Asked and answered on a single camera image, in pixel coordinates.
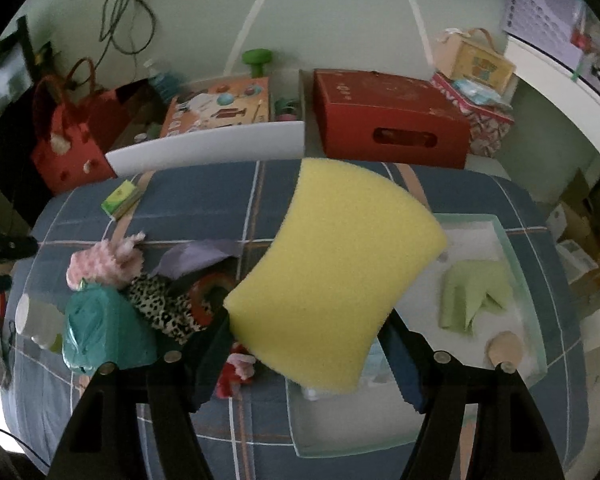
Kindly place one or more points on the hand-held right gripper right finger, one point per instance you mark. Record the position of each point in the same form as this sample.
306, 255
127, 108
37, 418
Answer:
402, 360

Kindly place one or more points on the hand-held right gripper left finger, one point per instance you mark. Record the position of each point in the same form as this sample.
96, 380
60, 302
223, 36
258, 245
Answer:
215, 350

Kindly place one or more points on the leopard print scrunchie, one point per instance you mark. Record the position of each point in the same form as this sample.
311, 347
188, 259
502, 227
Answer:
155, 305

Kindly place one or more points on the light green cloth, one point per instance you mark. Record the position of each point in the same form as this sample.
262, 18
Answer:
470, 295

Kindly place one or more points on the purple cloth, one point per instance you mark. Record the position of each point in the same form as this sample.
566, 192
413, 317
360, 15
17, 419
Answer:
190, 257

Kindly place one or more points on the pink fluffy cloth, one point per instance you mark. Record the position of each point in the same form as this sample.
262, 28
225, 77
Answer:
105, 262

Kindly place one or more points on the beige round squishy ball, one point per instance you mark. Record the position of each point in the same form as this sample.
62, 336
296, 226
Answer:
505, 347

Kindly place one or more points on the large yellow sponge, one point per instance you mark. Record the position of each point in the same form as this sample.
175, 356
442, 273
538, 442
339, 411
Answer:
340, 270

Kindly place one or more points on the small green sponge pack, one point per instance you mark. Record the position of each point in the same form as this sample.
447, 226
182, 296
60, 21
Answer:
120, 197

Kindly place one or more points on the shallow teal cardboard box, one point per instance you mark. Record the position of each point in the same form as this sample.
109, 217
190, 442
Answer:
467, 237

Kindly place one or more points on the white cup with green band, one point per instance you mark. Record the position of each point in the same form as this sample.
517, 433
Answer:
37, 317

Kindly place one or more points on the teal plastic bag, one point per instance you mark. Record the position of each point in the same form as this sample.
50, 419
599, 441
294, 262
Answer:
105, 325

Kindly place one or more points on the red felt handbag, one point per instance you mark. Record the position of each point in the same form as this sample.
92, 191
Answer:
70, 150

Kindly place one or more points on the blue checked blanket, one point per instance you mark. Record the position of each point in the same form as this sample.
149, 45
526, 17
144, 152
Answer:
205, 210

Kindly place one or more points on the black framed screen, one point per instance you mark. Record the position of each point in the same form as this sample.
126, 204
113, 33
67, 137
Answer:
10, 80

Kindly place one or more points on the dark brown bag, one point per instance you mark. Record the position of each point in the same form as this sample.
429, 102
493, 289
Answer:
135, 110

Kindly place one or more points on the clear plastic bottle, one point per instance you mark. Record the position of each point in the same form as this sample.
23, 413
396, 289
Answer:
165, 82

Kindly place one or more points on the brown cardboard box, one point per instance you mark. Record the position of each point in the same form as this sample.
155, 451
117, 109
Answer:
575, 210

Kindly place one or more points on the colourful toy box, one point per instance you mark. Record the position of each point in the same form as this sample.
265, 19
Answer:
215, 107

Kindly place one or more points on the red patterned gift box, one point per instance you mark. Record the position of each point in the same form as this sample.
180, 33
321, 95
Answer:
485, 127

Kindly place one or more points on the red cardboard box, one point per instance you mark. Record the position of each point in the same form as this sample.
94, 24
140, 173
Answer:
380, 105

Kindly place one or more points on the blue wet wipe pack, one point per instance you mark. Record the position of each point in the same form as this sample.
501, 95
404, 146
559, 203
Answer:
480, 92

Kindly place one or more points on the green dumbbell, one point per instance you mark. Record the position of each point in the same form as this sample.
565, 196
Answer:
259, 60

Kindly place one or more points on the tan cardboard carry box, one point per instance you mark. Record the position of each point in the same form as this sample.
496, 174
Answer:
480, 65

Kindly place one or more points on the white bed rail panel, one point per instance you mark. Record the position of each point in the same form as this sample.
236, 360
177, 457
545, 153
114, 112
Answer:
205, 147

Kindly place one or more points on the white bed frame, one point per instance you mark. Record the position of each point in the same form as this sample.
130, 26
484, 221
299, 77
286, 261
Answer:
545, 70

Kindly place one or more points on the wall calendar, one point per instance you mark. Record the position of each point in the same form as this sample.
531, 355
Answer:
540, 5

